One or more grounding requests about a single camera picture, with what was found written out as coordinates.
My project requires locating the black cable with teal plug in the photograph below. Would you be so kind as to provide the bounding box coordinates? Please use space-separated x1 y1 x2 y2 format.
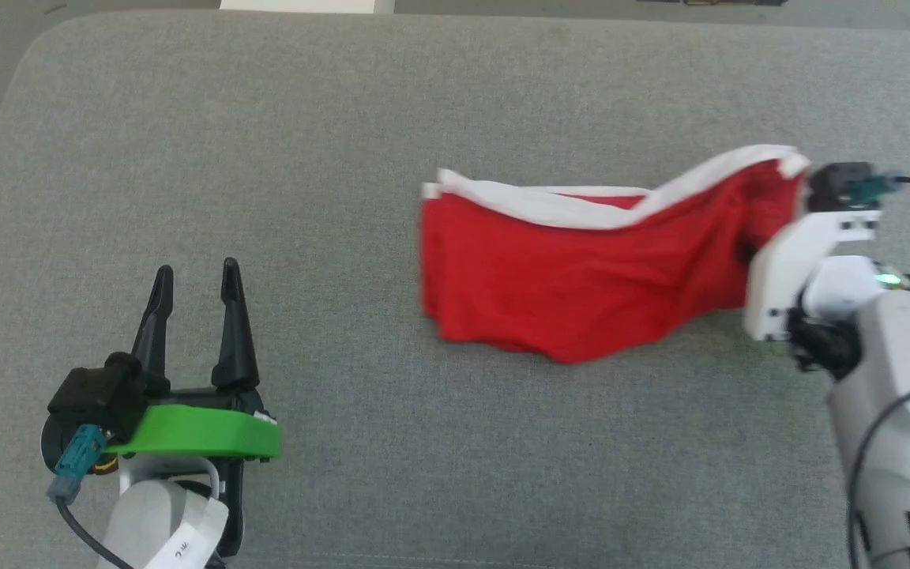
46 424 136 569
848 174 910 202

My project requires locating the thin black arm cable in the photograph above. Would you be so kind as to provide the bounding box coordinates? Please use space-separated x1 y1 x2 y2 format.
845 379 910 569

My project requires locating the white flat board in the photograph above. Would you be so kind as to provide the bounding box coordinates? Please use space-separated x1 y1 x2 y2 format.
220 0 397 15

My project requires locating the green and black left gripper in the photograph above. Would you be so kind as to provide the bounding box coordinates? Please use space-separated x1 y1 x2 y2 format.
104 257 282 557

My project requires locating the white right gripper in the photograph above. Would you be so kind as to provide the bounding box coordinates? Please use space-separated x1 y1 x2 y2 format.
743 209 884 343

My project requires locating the red garment with white trim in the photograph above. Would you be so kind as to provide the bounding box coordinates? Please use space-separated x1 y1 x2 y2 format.
419 144 812 365

